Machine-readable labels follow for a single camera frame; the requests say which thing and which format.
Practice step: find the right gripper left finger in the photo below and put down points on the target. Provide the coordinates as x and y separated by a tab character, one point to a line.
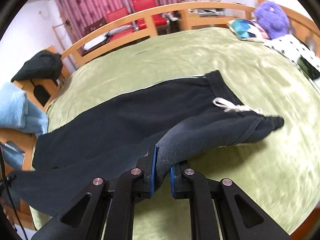
104	209

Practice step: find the wooden bed frame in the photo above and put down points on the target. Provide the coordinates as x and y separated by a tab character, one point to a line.
140	27

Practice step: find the black track pants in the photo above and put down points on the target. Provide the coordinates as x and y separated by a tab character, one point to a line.
183	117

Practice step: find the light blue towel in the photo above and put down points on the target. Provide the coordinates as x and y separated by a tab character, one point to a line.
19	113

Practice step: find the black garment on footboard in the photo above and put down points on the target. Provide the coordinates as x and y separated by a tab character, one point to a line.
43	65

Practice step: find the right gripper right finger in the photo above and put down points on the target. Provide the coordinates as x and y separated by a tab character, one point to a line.
220	209

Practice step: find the white dotted pillow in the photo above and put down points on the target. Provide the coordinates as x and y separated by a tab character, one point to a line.
299	54

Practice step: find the purple plush toy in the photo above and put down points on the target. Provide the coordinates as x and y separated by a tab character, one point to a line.
272	18

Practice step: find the colourful geometric pillow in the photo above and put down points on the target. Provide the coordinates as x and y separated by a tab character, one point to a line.
247	30

